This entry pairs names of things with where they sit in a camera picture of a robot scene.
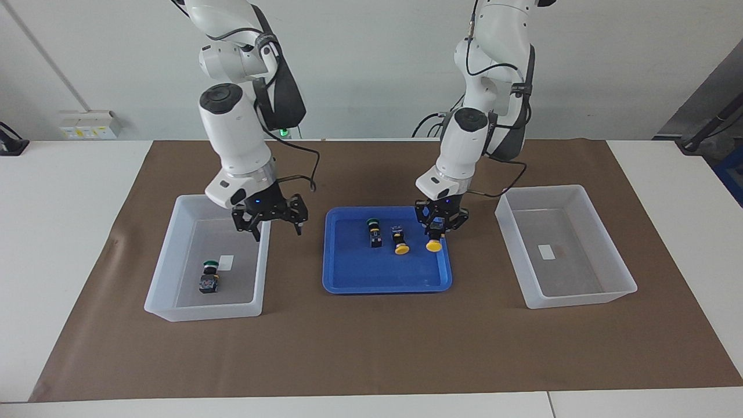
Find blue plastic tray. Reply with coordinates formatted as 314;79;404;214
322;206;453;295

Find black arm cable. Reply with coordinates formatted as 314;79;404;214
255;35;321;193
464;0;535;199

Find white wall cable conduit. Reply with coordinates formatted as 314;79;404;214
3;0;92;114

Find blue crate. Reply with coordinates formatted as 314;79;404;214
713;154;743;207

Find translucent white plastic box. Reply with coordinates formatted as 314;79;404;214
144;192;272;323
495;185;638;309

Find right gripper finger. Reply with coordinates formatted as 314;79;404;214
232;206;262;242
287;194;309;236

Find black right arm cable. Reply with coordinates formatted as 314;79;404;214
255;35;321;193

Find brown table mat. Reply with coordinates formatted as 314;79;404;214
29;139;743;403

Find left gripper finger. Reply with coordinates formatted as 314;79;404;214
414;201;434;236
443;207;470;233

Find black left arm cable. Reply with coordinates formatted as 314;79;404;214
464;0;535;199

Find black clamp mount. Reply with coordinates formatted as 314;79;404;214
0;121;30;156

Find black base cables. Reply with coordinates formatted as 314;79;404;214
411;96;465;139

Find white wall outlet box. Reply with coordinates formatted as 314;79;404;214
58;110;124;140

